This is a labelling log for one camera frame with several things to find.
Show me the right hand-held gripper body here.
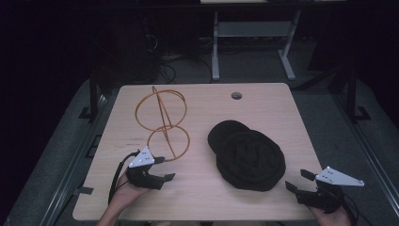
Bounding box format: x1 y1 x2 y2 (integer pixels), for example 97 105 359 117
295 166 365 215

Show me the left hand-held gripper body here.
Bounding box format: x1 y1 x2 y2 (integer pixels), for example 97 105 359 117
126 146 165 190

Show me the black hat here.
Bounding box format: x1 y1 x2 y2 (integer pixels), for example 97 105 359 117
207 119 287 193

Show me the orange wire hat stand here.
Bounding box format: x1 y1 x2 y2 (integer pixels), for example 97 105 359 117
135 86 191 163

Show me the person's right hand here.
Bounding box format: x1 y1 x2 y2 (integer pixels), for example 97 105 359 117
308 206 355 226

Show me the person's left hand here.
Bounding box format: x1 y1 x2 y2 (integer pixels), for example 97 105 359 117
107 171 152 218

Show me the black metal stand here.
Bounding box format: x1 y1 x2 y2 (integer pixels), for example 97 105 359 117
344 64 373 122
78 67 101 121

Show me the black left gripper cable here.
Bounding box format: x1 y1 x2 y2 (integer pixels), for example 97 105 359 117
107 150 141 205

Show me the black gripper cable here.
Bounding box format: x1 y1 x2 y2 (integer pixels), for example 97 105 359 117
342 192 365 226
107 150 141 205

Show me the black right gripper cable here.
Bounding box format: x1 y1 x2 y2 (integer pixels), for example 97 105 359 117
342 192 365 226

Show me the metal rail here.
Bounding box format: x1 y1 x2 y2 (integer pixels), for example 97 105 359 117
330 92 399 218
39 93 111 226

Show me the black bracket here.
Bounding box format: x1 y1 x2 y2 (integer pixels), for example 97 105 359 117
73 186 95 196

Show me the bundle of floor cables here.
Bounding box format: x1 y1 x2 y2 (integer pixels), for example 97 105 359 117
144 32 215 85

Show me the grey metal desk frame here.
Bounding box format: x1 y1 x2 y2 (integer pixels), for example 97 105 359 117
211 9 302 82

